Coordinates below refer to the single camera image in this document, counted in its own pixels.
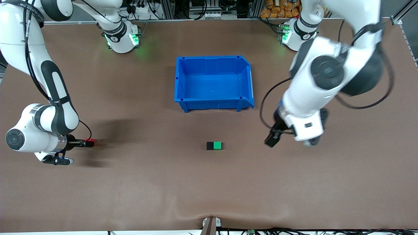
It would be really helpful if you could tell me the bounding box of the brown table mat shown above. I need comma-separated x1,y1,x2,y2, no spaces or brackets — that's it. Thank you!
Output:
0,18,418,233

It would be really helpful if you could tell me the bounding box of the blue plastic storage bin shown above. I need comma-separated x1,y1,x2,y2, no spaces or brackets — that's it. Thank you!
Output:
174,55,255,113

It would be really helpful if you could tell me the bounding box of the pile of orange items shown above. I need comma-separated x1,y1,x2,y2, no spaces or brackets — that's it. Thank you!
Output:
260,0,302,19

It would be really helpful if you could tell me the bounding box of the white power strip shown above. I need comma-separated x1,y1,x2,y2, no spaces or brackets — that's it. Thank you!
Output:
129,3,151,14

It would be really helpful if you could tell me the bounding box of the black cable bundle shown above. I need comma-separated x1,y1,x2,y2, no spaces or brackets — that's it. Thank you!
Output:
216,227,418,235

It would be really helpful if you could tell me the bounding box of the brown camera mount bar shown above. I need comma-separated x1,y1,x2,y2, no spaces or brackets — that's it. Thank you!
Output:
200,216,222,235

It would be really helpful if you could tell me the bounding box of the aluminium frame strut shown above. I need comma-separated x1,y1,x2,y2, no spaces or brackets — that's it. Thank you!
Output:
390,0,418,68
249,0,264,18
159,0,176,20

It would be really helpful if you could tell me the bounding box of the black equipment with cables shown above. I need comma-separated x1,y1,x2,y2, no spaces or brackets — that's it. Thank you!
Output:
189,0,237,21

